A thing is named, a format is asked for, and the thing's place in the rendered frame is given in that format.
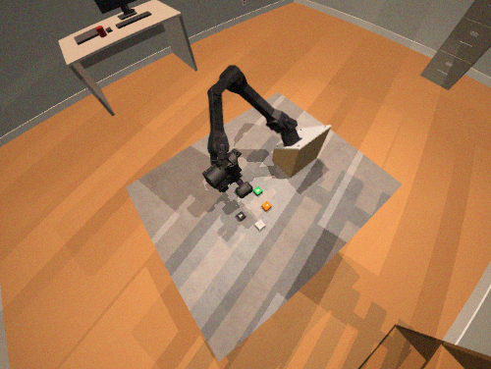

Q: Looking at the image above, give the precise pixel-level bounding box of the green block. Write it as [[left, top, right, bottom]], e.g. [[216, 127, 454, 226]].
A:
[[253, 186, 263, 196]]

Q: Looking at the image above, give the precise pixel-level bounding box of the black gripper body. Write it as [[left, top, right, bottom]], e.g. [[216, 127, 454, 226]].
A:
[[227, 167, 253, 198]]

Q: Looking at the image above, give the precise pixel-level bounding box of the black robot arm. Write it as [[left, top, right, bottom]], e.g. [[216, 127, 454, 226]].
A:
[[202, 65, 302, 192]]

